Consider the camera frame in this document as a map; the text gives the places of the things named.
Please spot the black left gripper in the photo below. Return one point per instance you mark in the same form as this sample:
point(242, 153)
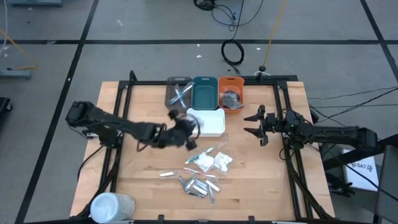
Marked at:
point(171, 133)

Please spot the white printed box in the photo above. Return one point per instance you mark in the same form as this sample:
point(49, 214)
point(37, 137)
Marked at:
point(360, 177)

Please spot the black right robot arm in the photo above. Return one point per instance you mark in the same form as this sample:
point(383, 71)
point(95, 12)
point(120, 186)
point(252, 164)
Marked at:
point(335, 132)

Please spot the bagged silver nail clipper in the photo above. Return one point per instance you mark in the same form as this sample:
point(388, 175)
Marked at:
point(168, 174)
point(199, 189)
point(211, 197)
point(195, 194)
point(182, 181)
point(189, 185)
point(192, 179)
point(201, 184)
point(212, 185)

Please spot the bagged white cotton swabs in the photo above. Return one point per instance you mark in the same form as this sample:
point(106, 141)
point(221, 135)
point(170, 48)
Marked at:
point(222, 161)

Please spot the bagged black hair accessories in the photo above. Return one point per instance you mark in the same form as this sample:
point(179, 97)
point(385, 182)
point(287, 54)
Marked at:
point(231, 99)

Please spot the orange plastic bin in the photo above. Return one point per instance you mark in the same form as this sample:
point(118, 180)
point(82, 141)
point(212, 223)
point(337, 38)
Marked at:
point(231, 82)

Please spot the white plastic bin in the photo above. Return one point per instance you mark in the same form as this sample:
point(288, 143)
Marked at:
point(214, 124)

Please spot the bagged blue white toothbrush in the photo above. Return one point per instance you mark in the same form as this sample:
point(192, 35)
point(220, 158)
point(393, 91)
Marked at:
point(189, 88)

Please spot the grey panel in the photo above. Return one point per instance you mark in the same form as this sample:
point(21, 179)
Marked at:
point(388, 186)

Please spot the bagged grey blue toothbrush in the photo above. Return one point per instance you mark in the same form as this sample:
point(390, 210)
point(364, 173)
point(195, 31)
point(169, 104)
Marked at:
point(176, 90)

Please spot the bagged teal toothbrush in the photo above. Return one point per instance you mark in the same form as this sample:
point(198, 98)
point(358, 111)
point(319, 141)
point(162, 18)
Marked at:
point(192, 159)

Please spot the black caster object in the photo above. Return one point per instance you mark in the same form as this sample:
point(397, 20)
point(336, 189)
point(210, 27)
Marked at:
point(4, 104)

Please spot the grey plastic bin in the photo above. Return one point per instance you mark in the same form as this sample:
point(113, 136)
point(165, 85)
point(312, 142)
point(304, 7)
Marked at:
point(171, 90)

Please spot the small black device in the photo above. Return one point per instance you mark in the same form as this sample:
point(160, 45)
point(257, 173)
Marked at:
point(340, 185)

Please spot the bagged red toothbrush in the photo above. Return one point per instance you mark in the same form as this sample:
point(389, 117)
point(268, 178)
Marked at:
point(190, 170)

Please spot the small black tripod stand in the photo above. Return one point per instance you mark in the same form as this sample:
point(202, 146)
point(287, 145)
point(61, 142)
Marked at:
point(263, 68)

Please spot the teal plastic bin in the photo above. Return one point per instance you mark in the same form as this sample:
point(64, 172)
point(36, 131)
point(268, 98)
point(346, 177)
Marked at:
point(205, 93)

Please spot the white cylindrical wipes canister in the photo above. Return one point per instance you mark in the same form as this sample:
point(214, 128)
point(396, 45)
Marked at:
point(110, 207)

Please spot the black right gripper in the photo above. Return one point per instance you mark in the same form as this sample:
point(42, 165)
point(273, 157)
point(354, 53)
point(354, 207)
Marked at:
point(273, 123)

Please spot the grey metal base plate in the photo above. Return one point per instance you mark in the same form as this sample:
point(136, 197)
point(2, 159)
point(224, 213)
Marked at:
point(34, 2)
point(15, 74)

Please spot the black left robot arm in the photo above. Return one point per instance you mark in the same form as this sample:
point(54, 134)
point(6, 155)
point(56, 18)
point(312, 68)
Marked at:
point(118, 124)

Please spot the bagged white cotton balls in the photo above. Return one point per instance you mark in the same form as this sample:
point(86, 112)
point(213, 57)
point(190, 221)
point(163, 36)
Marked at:
point(204, 161)

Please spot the black metal bar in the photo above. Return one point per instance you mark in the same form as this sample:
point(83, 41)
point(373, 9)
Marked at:
point(382, 144)

